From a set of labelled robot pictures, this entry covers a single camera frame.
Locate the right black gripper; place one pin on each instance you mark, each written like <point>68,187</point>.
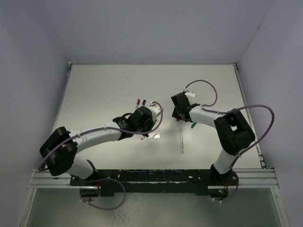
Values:
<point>175,114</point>

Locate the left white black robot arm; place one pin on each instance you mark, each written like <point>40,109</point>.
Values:
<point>60,150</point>

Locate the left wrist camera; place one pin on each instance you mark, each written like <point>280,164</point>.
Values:
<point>155,110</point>

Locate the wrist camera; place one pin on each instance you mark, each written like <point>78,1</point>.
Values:
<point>189,94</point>
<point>155,110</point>

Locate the aluminium extrusion rail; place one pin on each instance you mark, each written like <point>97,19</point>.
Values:
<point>248,178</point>

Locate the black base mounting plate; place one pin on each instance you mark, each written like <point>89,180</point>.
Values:
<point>195,181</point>

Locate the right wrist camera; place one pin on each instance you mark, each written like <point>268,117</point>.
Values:
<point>189,94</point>

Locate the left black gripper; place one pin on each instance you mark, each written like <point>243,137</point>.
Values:
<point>151,123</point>

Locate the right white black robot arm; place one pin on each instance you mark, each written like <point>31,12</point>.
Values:
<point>234,132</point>

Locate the magenta-end marker pen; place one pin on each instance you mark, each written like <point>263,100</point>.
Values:
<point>137,104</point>

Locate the green-end marker pen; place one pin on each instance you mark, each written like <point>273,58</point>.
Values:
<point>181,142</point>

